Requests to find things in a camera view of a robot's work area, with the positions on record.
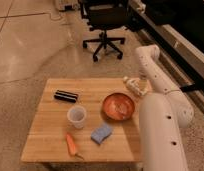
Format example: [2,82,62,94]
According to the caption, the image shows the white plastic bottle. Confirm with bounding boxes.
[123,76,148,97]

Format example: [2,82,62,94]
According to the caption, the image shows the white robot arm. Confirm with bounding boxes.
[135,45,194,171]

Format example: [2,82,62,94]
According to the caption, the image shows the orange ceramic bowl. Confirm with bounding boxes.
[102,93,135,121]

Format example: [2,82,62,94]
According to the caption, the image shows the translucent plastic cup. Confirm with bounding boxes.
[67,105,87,129]

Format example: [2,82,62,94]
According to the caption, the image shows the black rectangular case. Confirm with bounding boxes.
[54,90,78,103]

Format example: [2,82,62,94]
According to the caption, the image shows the wooden table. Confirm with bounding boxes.
[21,78,142,164]

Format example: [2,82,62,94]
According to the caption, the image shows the blue sponge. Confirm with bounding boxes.
[91,123,113,144]

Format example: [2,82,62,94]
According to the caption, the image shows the orange toy carrot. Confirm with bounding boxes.
[66,133,82,158]

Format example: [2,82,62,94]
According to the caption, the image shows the black office chair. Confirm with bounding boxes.
[78,0,129,62]

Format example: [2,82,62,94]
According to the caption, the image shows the white device on floor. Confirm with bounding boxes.
[54,0,80,11]

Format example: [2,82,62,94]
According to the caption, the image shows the long workbench at right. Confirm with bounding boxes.
[129,0,204,114]

